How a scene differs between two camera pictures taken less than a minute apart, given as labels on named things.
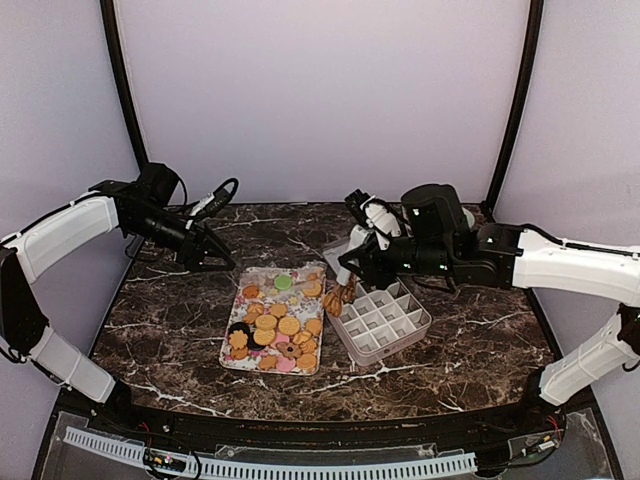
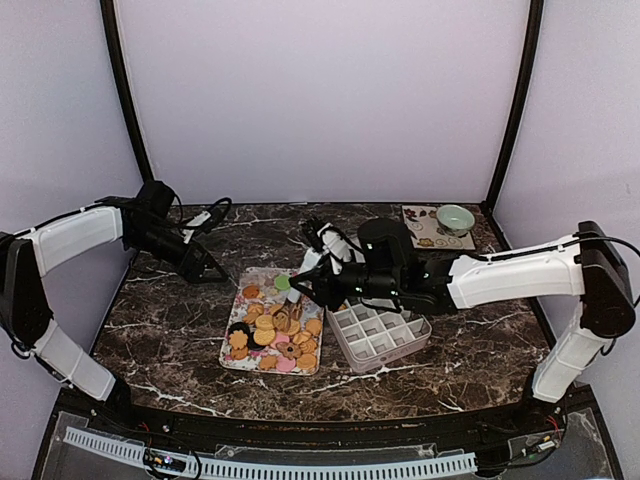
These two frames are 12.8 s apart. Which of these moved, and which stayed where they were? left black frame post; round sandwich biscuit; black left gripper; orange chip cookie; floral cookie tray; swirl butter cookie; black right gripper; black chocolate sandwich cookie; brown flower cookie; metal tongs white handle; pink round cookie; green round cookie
Moved: metal tongs white handle; black left gripper; round sandwich biscuit; black right gripper
Stayed: left black frame post; orange chip cookie; black chocolate sandwich cookie; brown flower cookie; green round cookie; floral cookie tray; pink round cookie; swirl butter cookie
